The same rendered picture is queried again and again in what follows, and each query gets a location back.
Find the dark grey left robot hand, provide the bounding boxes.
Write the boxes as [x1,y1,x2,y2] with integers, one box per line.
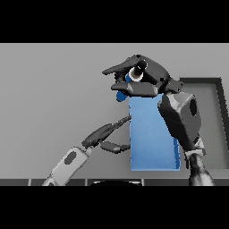
[81,114,132,155]

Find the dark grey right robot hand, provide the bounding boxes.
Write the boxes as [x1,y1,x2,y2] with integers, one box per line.
[101,54,185,98]

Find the blue bin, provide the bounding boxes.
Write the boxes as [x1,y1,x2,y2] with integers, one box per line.
[128,93,182,172]

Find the blue pipe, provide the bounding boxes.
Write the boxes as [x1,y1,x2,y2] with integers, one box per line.
[115,60,148,103]

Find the dark grey bin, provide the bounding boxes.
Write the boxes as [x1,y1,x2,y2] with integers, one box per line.
[178,77,229,171]

